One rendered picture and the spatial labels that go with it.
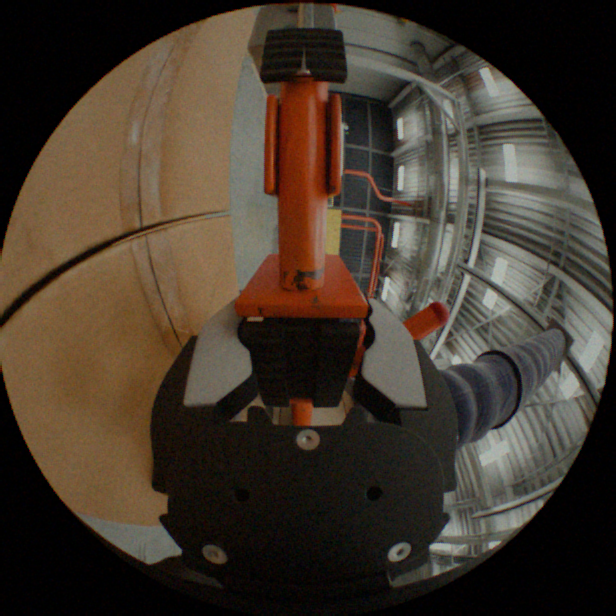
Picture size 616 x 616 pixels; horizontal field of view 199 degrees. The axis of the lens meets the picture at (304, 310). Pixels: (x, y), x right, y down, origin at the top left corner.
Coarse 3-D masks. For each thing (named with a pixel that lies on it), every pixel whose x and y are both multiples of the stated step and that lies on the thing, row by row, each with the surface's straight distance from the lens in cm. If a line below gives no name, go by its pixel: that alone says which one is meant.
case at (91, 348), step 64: (128, 256) 16; (192, 256) 22; (64, 320) 13; (128, 320) 16; (192, 320) 22; (64, 384) 14; (128, 384) 16; (64, 448) 15; (128, 448) 18; (128, 512) 20
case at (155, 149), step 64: (128, 64) 22; (192, 64) 30; (64, 128) 16; (128, 128) 18; (192, 128) 26; (64, 192) 14; (128, 192) 17; (192, 192) 23; (64, 256) 13; (0, 320) 15
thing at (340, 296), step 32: (256, 288) 9; (320, 288) 9; (352, 288) 9; (288, 320) 8; (320, 320) 8; (256, 352) 8; (288, 352) 9; (320, 352) 8; (352, 352) 8; (288, 384) 11; (320, 384) 10
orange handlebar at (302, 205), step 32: (288, 96) 9; (320, 96) 9; (288, 128) 8; (320, 128) 8; (288, 160) 8; (320, 160) 8; (288, 192) 7; (320, 192) 8; (288, 224) 7; (320, 224) 8; (288, 256) 8; (320, 256) 8; (288, 288) 8
